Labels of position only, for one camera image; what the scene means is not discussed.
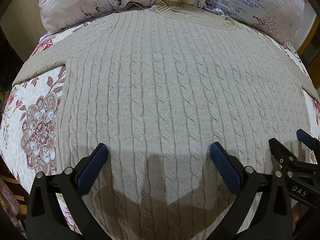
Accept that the beige cable knit sweater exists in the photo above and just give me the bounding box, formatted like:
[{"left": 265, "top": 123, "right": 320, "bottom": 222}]
[{"left": 15, "top": 0, "right": 318, "bottom": 239}]

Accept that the right lavender print pillow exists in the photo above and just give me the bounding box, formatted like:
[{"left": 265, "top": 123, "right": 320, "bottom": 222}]
[{"left": 204, "top": 0, "right": 305, "bottom": 42}]

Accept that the wooden bed headboard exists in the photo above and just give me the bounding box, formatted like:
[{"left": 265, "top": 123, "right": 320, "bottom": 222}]
[{"left": 295, "top": 15, "right": 320, "bottom": 91}]

